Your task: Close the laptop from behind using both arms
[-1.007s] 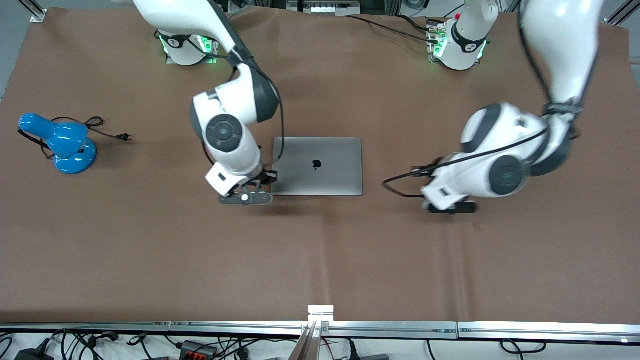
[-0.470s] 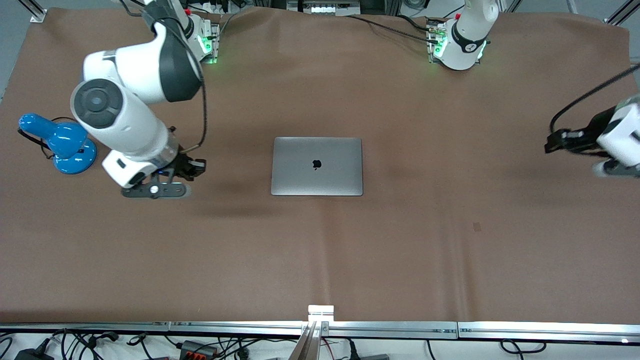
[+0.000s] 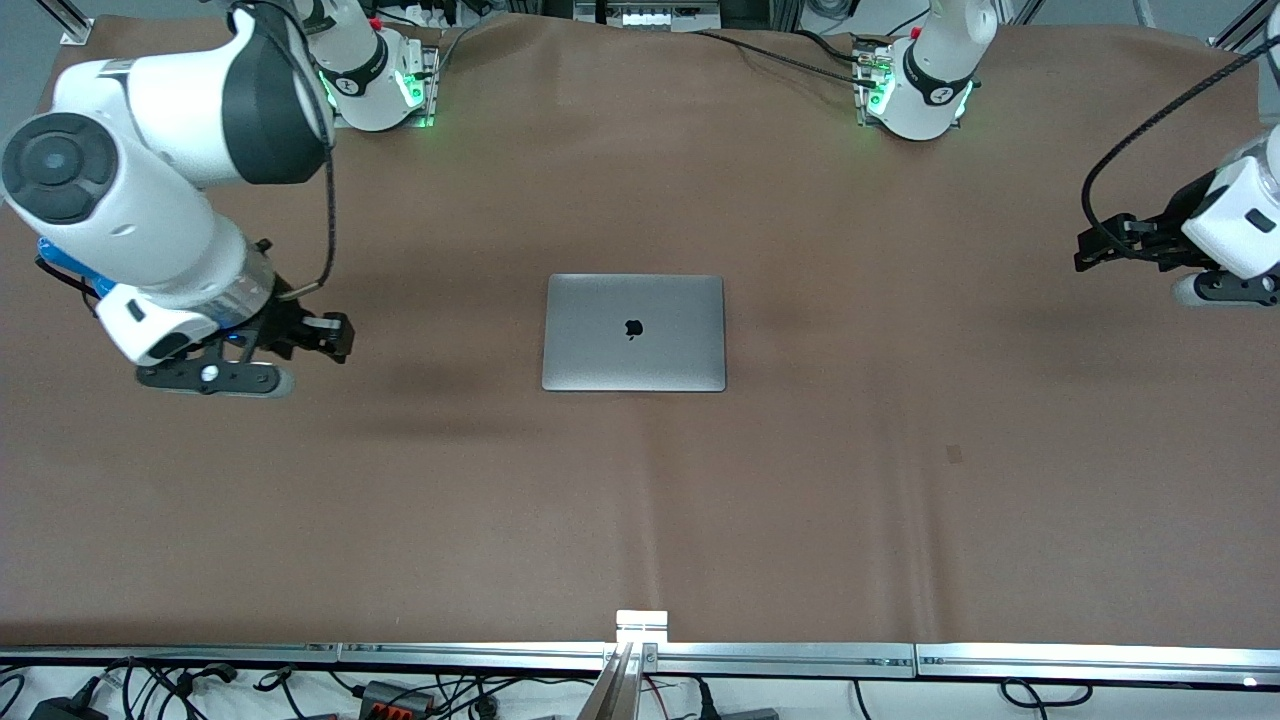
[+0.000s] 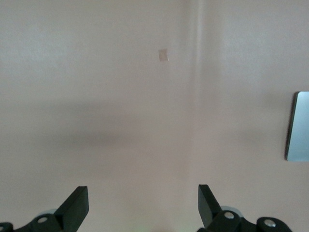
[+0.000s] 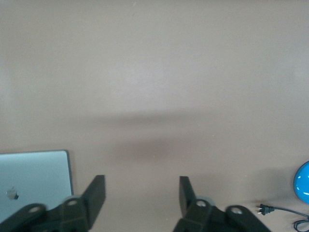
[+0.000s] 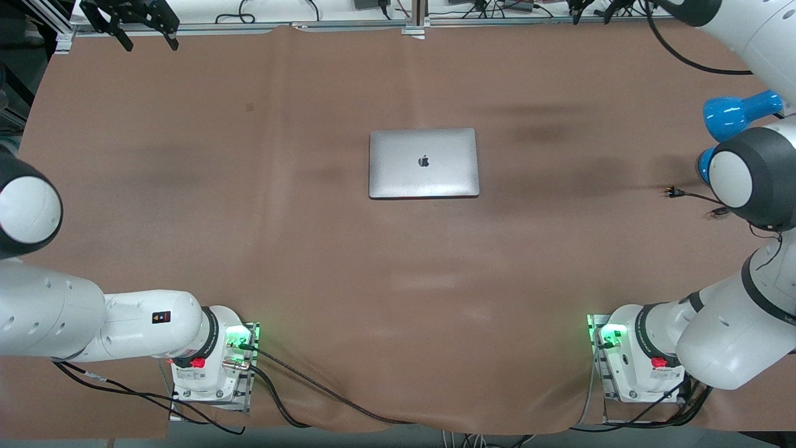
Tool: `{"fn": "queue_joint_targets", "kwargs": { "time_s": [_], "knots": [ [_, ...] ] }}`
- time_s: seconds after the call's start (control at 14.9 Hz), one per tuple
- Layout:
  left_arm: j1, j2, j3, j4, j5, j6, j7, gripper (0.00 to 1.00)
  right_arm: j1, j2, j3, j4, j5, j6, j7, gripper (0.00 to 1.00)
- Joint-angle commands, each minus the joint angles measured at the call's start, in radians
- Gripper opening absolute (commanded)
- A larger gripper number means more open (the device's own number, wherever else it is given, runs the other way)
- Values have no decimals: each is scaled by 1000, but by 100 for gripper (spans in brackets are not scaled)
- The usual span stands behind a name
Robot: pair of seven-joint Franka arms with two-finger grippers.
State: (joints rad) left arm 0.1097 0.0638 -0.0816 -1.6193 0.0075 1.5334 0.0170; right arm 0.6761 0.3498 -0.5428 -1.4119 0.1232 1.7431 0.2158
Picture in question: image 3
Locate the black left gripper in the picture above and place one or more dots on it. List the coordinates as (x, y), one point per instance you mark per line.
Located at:
(1163, 236)

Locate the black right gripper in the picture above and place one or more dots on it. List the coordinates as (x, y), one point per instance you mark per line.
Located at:
(279, 325)

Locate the silver grey laptop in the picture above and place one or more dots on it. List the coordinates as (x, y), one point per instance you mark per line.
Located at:
(634, 345)

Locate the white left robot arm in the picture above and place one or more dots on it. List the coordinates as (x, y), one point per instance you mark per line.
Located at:
(935, 60)

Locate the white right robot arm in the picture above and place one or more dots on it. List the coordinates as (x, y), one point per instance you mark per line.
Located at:
(150, 100)

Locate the aluminium corner profile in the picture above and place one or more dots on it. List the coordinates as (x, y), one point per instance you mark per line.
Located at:
(1240, 22)
(68, 20)

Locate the brown table cover mat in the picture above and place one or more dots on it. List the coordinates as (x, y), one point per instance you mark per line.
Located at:
(640, 500)

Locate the grey connector box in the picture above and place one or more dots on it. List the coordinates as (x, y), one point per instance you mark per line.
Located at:
(397, 698)

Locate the grey power strip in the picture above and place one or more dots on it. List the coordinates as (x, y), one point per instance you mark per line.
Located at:
(648, 14)

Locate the black power adapter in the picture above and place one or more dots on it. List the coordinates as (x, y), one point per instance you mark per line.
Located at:
(65, 710)

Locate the aluminium frame rail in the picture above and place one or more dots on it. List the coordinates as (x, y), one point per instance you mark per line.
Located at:
(780, 657)
(470, 655)
(170, 654)
(1100, 663)

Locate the white metal bracket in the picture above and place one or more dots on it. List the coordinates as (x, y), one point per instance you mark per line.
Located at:
(641, 625)

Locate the aluminium camera post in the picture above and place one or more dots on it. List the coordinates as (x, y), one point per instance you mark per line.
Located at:
(615, 690)

